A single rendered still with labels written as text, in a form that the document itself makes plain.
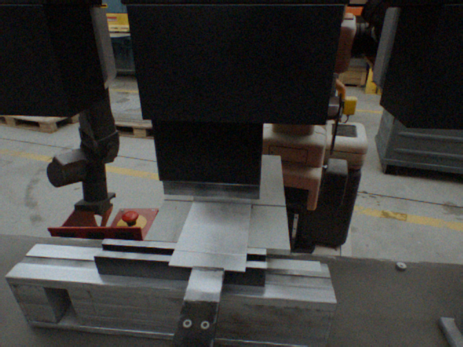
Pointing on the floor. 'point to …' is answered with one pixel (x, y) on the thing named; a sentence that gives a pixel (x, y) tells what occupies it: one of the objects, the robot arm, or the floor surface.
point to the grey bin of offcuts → (418, 147)
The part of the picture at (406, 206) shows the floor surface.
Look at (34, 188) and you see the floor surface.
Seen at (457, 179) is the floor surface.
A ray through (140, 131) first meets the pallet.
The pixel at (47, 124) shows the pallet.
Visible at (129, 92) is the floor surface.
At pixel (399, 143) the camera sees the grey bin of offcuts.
